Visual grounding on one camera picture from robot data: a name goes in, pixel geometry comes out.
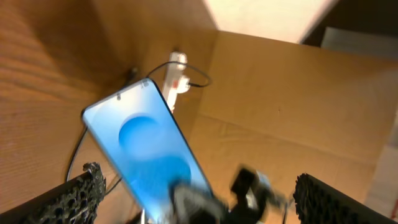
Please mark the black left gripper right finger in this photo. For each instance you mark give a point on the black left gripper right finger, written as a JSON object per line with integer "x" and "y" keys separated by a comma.
{"x": 318, "y": 203}

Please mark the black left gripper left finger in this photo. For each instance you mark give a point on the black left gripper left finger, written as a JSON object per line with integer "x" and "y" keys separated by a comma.
{"x": 74, "y": 202}

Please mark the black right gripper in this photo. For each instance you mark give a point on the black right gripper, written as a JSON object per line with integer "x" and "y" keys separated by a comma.
{"x": 192, "y": 205}

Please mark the blue Galaxy smartphone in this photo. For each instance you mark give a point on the blue Galaxy smartphone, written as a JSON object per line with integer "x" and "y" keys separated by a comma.
{"x": 140, "y": 137}

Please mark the brown cardboard box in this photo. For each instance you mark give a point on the brown cardboard box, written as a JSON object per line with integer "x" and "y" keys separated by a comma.
{"x": 286, "y": 109}

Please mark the white power strip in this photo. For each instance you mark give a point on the white power strip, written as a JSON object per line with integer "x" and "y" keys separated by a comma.
{"x": 175, "y": 82}

